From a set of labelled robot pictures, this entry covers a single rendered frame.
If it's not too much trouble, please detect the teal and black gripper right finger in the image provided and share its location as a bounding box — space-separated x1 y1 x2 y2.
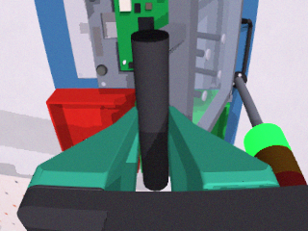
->
167 106 280 192

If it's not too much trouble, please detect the green bin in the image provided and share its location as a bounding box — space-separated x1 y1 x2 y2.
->
211 102 230 140

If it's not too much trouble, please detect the red square tray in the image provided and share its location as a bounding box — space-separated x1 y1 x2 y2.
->
46 89 136 151

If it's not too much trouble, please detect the green circuit board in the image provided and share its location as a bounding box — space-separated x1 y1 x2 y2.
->
114 0 168 70

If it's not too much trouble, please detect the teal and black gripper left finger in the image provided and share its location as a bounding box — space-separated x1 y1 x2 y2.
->
27 107 140 192

